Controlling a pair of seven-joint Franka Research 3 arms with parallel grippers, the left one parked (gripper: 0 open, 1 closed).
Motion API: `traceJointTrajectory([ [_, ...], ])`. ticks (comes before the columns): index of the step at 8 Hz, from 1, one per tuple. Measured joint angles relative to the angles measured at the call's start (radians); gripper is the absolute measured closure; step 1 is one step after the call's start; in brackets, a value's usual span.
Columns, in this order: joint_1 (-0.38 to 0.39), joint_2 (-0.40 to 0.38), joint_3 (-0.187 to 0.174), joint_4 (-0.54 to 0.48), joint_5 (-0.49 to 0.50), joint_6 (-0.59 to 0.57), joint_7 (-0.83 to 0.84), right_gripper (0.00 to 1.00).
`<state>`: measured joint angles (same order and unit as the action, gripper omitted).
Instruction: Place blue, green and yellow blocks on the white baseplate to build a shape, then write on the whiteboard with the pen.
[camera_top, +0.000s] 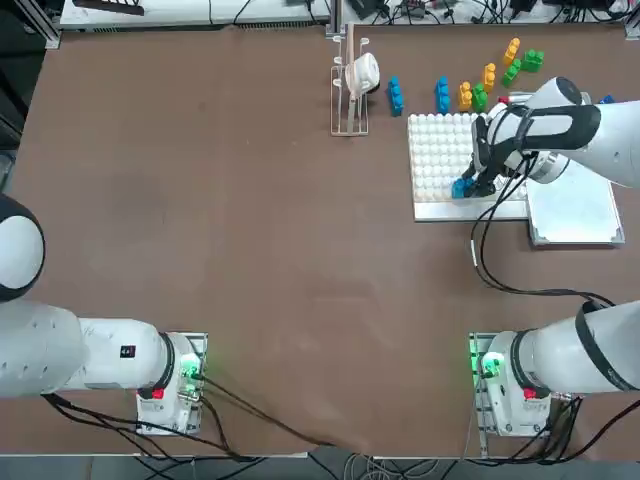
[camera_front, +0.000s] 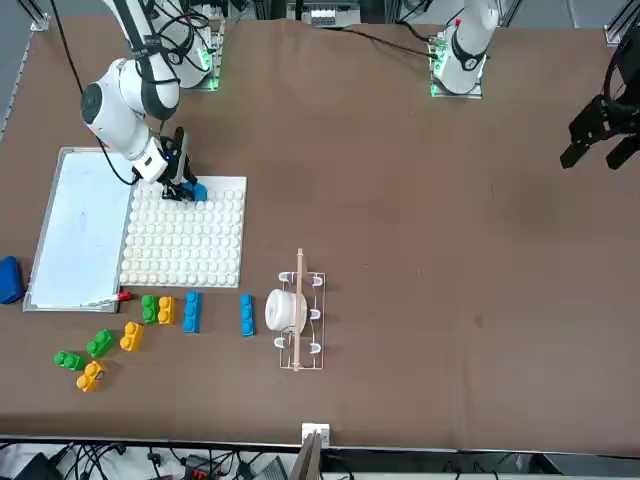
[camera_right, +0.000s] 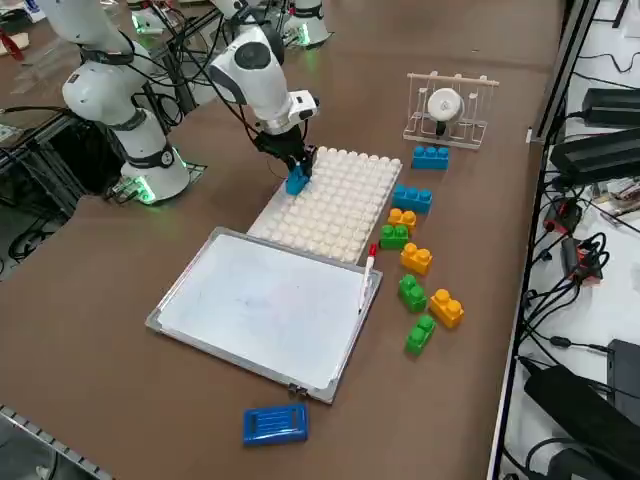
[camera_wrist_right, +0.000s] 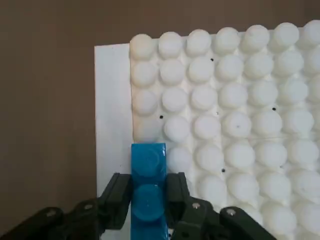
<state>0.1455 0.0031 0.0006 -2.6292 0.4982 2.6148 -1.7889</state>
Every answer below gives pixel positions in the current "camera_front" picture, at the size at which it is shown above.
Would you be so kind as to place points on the upright aluminium post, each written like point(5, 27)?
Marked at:
point(307, 460)

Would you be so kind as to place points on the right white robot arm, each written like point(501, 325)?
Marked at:
point(117, 125)

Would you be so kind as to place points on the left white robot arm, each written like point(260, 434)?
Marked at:
point(467, 50)

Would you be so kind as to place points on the black power strip red switches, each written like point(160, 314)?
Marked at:
point(202, 472)

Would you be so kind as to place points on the aluminium frame corner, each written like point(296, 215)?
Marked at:
point(40, 22)

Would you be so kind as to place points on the black power adapter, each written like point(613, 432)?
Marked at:
point(37, 467)

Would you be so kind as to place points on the yellow block with dark sticker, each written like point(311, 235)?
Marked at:
point(89, 378)

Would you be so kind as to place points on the white socket box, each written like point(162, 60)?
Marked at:
point(315, 430)

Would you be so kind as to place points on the white cup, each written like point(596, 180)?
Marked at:
point(280, 310)

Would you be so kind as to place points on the white power strip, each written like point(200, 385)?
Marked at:
point(322, 14)

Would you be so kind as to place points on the aluminium frame profile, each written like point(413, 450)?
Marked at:
point(617, 30)

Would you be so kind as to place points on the blue whiteboard eraser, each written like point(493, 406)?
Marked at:
point(10, 280)

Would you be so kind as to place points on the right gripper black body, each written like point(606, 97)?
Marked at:
point(170, 172)

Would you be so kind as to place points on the yellow two-stud block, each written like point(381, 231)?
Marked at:
point(166, 311)
point(131, 339)

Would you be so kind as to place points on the whiteboard with silver frame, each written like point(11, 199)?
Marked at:
point(80, 240)

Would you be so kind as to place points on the red-capped marker pen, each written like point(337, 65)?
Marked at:
point(125, 296)

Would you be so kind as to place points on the green two-stud block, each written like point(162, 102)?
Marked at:
point(69, 360)
point(149, 309)
point(101, 344)

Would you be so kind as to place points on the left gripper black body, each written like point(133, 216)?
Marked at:
point(630, 112)

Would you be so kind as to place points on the white studded baseplate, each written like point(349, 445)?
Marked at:
point(200, 240)

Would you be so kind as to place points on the blue three-stud block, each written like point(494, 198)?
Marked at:
point(192, 314)
point(200, 192)
point(247, 315)

